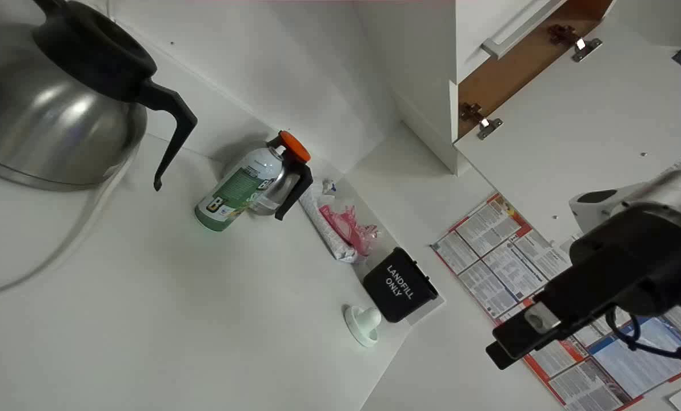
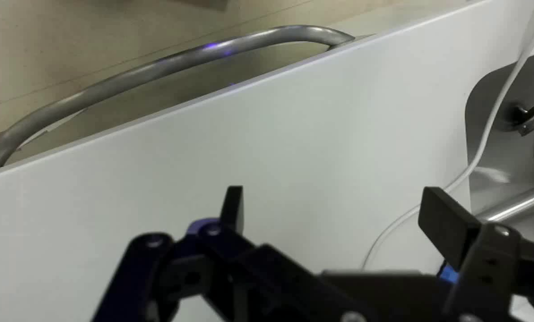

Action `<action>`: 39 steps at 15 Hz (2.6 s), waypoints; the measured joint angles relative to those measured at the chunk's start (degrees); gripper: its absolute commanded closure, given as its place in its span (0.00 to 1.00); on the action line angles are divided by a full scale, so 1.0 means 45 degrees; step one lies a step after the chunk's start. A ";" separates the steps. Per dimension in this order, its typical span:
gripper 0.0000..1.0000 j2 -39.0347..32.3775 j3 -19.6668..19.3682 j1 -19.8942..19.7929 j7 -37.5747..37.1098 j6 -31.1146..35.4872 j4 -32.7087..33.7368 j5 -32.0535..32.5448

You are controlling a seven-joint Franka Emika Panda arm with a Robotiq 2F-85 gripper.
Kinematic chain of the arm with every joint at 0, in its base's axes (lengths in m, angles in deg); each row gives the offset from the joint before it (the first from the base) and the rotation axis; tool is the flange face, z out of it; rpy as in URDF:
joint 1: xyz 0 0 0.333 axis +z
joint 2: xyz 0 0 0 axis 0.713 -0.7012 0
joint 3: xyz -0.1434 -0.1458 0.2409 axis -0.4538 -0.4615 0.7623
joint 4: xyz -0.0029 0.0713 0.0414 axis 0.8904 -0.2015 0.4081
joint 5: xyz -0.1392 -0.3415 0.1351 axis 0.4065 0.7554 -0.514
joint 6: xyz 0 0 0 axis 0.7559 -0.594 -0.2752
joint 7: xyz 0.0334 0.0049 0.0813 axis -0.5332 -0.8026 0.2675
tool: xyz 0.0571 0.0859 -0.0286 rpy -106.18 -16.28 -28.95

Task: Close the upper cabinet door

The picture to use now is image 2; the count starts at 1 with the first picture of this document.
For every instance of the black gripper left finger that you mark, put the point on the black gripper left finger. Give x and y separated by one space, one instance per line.
216 262

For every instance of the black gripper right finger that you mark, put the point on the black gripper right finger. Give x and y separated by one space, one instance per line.
493 262

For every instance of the white cabinet door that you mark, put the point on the white cabinet door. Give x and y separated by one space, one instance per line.
330 154

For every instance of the silver metal door handle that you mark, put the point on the silver metal door handle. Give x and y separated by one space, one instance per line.
19 133

